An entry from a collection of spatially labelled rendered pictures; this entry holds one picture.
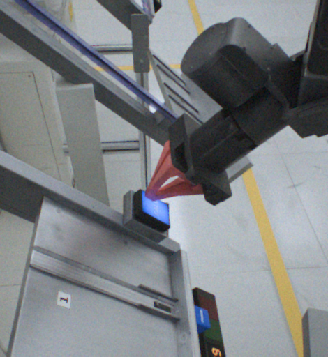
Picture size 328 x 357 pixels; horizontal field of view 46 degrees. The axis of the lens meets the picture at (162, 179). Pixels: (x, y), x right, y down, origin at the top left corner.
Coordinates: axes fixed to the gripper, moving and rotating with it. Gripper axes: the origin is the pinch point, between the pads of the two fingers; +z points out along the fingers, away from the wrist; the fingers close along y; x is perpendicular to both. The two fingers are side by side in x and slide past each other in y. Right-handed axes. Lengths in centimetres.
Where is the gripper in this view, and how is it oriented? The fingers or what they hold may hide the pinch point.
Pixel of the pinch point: (153, 194)
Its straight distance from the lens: 48.8
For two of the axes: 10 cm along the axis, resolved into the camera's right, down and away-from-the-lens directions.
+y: 0.7, 7.1, -7.0
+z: -6.9, 5.4, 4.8
